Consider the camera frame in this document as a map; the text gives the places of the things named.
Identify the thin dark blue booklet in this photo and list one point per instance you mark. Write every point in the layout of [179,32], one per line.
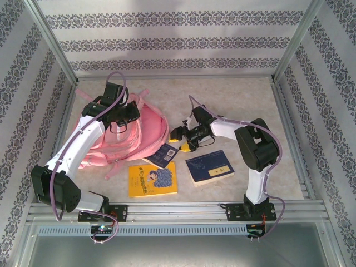
[164,155]

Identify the pink school backpack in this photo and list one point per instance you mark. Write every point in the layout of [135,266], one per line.
[150,130]

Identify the dark blue book yellow label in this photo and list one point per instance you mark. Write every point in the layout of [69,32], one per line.
[210,168]

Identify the yellow paperback book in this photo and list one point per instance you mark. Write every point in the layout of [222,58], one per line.
[153,180]

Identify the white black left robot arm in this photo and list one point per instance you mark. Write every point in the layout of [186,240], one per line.
[80,144]

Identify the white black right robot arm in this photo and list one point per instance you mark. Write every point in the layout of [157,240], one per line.
[256,183]

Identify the grey sheet metal panel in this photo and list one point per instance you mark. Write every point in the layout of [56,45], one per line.
[178,253]

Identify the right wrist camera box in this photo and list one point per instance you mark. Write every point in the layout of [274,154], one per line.
[189,121]

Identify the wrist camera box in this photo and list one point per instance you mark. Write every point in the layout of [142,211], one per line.
[126,98]
[189,121]

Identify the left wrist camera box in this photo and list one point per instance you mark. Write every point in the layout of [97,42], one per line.
[126,98]

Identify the aluminium table back rail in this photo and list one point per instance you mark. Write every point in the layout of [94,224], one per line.
[194,77]

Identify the aluminium table side rail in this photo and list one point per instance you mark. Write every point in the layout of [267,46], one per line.
[64,125]
[287,125]

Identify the aluminium mounting rail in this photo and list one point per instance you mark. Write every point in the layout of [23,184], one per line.
[178,211]

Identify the aluminium frame post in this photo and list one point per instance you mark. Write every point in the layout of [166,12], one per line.
[53,41]
[300,36]

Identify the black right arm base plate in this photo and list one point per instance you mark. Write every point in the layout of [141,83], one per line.
[232,212]

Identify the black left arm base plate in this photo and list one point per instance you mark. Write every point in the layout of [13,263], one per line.
[122,212]

